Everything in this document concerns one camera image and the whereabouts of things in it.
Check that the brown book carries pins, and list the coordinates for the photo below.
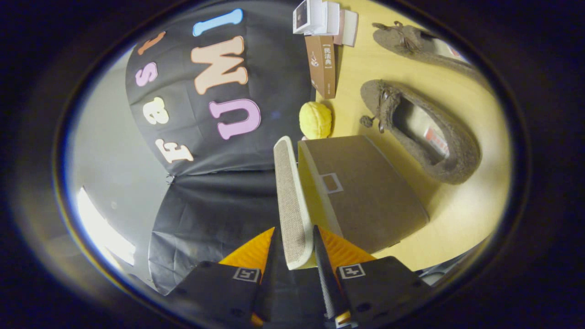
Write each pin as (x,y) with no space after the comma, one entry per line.
(322,68)

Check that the white book with dark cover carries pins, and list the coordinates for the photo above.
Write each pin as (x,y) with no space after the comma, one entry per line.
(308,16)

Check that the pale pink book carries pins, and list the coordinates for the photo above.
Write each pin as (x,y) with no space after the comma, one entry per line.
(349,27)

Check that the brown fuzzy shoe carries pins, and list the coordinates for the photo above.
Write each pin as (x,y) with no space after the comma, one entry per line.
(457,160)
(411,43)

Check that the yellow plush toy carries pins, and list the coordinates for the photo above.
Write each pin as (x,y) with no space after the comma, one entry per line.
(315,119)

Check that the long ceiling light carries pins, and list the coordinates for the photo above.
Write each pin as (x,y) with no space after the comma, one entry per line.
(100,224)

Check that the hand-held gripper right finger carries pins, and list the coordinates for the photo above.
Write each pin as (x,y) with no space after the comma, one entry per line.
(327,283)

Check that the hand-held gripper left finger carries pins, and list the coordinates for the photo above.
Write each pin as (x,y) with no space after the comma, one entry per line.
(267,283)

